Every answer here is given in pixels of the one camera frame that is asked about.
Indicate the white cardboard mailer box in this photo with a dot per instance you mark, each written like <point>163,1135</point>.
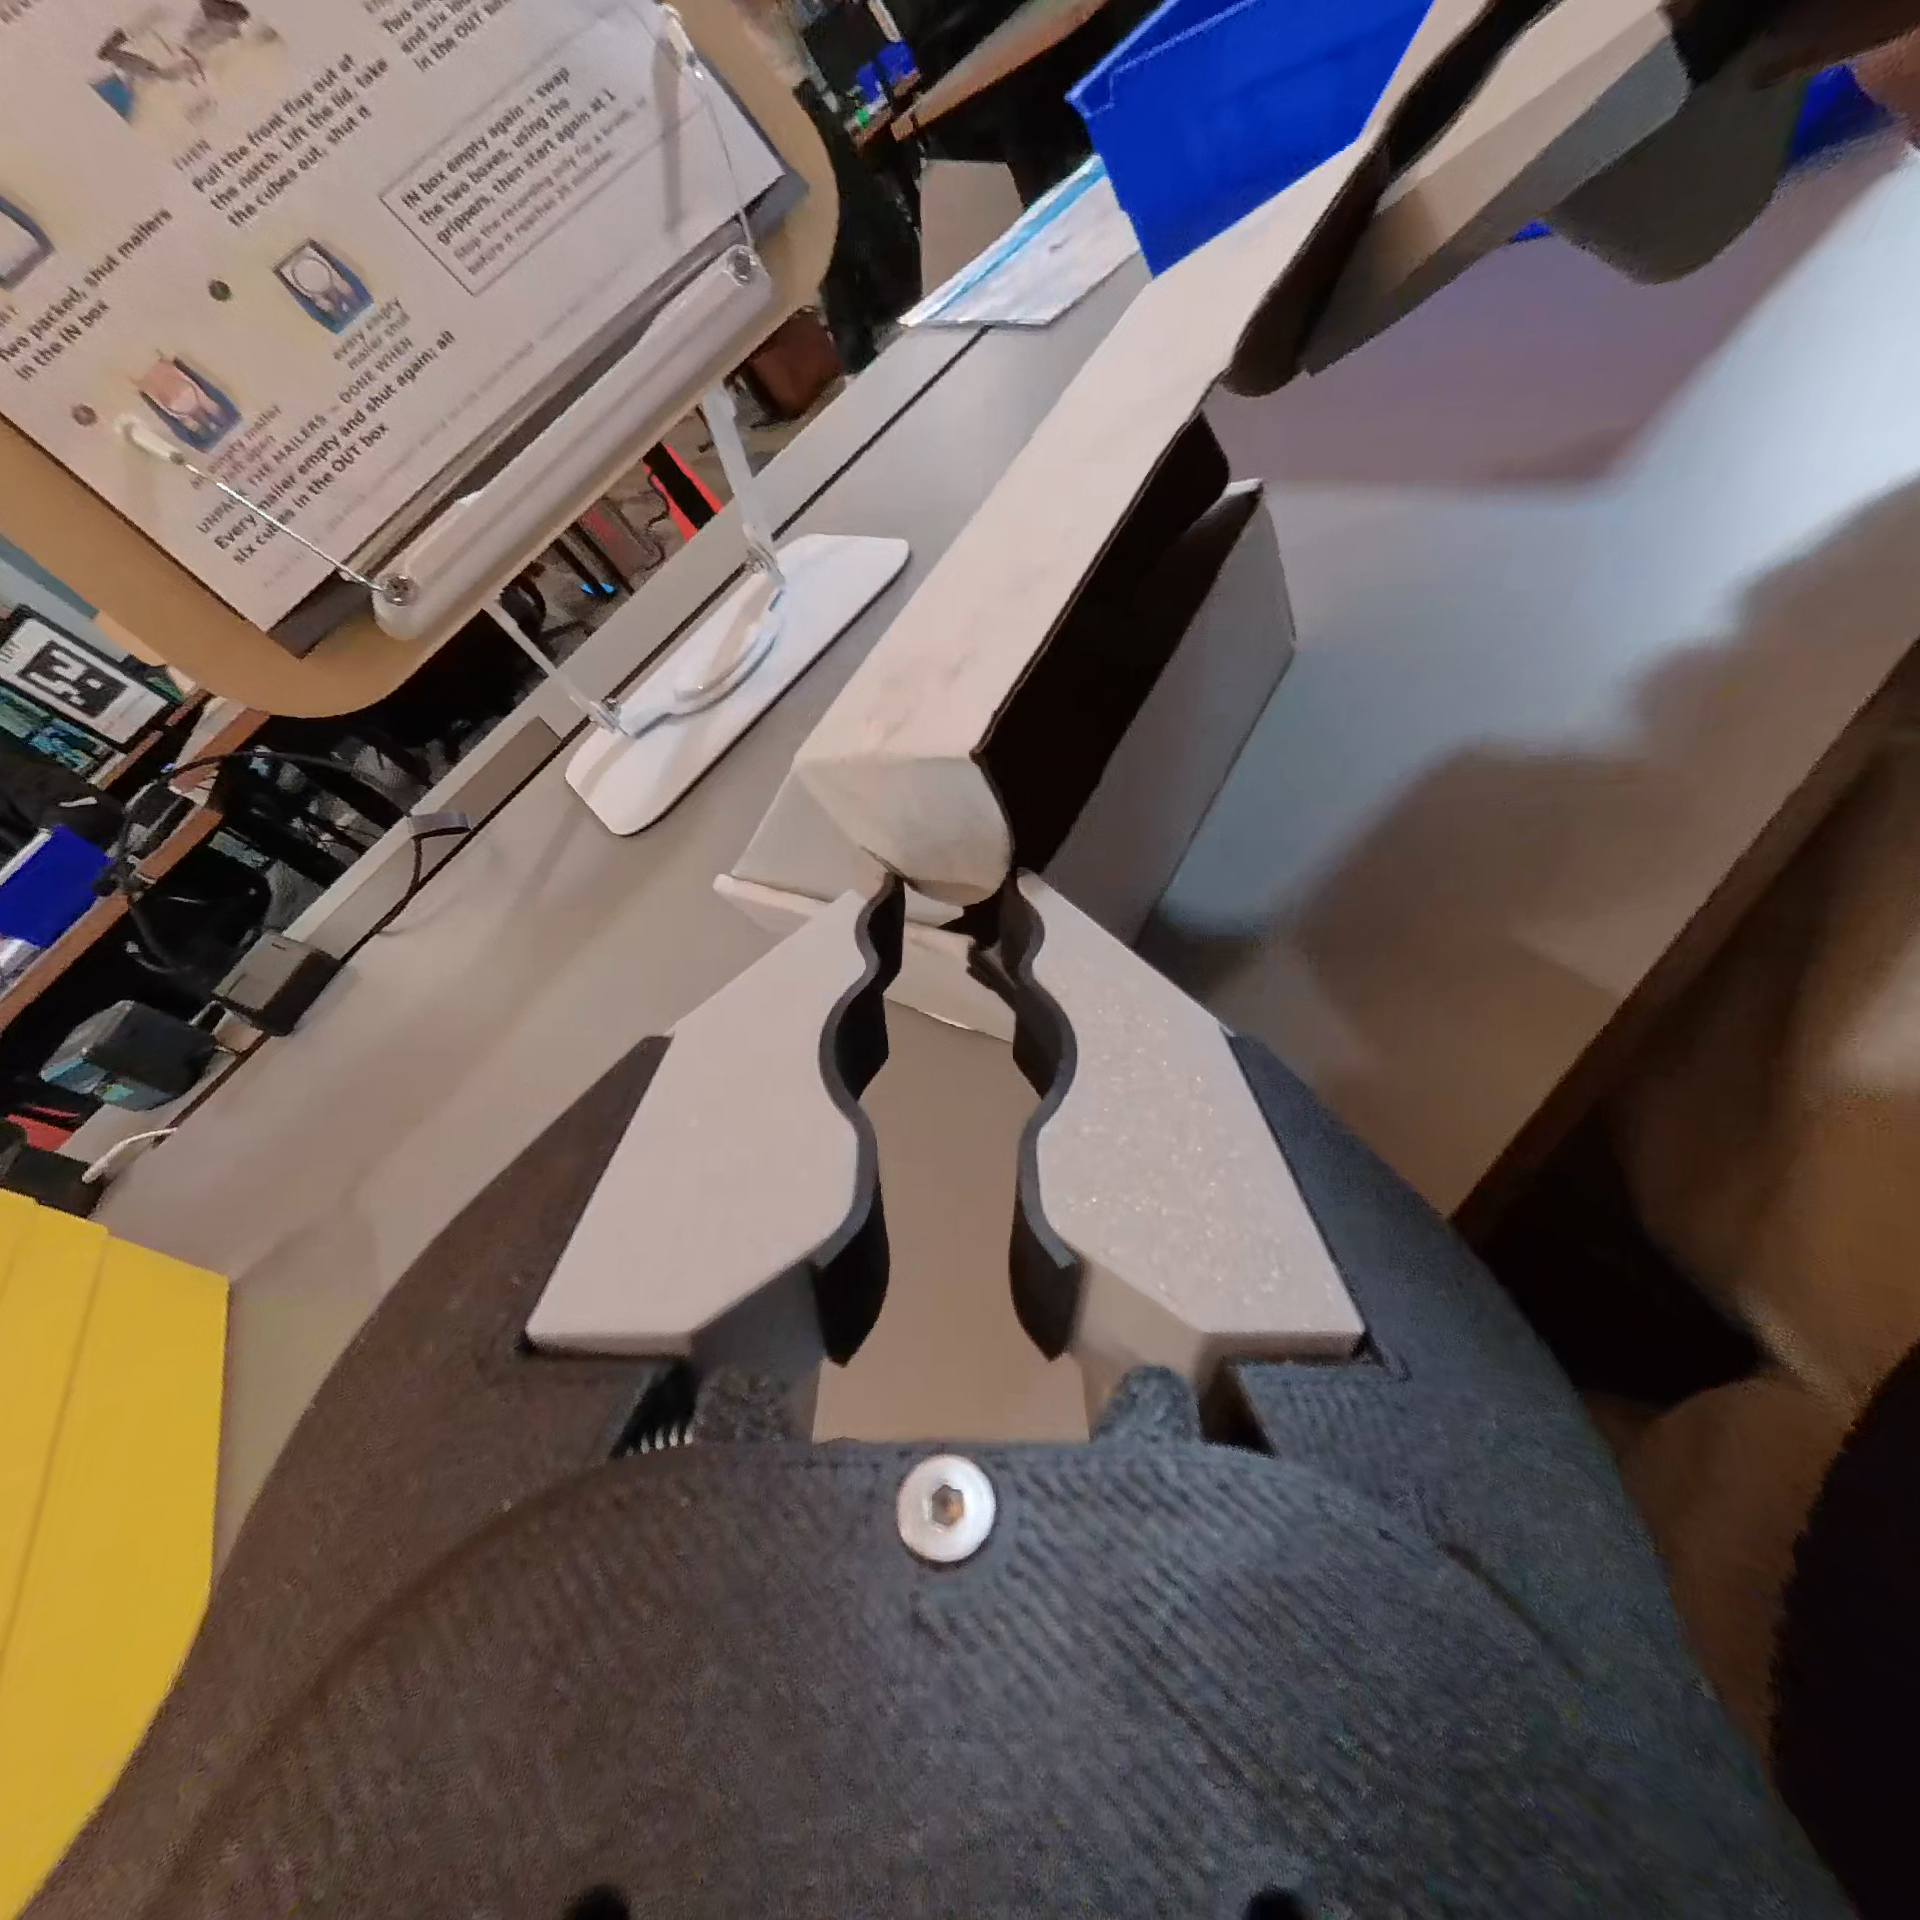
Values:
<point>975,630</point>

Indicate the person's dark clothing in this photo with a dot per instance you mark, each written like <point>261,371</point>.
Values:
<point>1853,1621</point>

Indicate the black power adapter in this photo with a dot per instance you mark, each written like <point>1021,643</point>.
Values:
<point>277,984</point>

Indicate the small blue bin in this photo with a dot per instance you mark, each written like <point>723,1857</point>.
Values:
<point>53,885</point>

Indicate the orange cone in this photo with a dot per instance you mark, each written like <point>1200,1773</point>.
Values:
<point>674,488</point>

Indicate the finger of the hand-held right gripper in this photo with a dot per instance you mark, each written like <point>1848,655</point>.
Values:
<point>1350,120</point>
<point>1501,166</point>

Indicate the blue plastic bin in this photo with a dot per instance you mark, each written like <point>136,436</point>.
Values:
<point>1231,105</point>

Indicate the background work table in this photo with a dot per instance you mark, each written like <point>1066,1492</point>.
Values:
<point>990,61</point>

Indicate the white instruction stand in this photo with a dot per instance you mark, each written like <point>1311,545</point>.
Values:
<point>301,224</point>

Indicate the black white fiducial marker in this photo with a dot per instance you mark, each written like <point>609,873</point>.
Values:
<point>77,681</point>

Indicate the brown cardboard panel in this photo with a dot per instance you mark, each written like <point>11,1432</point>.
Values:
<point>971,224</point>

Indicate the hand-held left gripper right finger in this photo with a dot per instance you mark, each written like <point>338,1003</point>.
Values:
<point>1200,1185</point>

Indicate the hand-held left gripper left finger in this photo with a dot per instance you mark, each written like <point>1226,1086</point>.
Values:
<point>704,1185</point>

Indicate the white leaflet with blue stripe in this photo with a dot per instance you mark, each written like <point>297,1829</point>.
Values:
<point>1037,254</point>

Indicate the yellow plastic bin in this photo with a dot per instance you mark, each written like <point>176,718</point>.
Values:
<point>89,1500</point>

